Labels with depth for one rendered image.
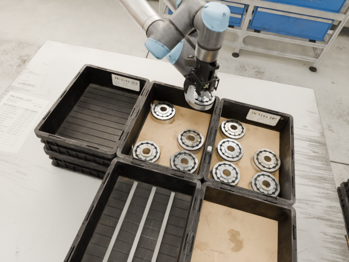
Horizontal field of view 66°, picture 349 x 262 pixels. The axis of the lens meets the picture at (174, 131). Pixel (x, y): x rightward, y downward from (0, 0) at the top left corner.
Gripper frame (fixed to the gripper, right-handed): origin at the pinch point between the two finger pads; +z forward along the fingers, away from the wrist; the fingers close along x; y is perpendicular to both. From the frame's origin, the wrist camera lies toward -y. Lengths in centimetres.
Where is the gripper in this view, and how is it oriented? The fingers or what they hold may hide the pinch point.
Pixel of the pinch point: (193, 97)
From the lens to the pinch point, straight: 100.7
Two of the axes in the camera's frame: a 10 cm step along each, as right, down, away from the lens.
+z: -1.0, 6.1, 7.9
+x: 9.0, -2.9, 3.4
